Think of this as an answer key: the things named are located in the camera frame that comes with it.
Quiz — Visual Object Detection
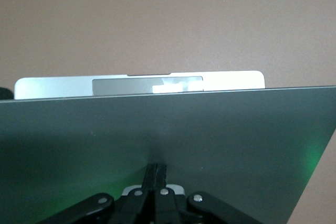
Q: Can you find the black mouse pad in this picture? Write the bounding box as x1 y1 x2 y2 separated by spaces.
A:
0 86 14 101

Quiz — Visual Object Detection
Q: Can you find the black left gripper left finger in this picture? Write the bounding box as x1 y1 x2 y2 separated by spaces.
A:
39 164 158 224

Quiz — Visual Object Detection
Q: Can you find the silver laptop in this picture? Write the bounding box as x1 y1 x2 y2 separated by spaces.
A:
0 70 336 224

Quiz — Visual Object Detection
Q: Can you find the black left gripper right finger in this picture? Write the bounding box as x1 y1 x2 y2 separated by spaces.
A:
157 164 263 224

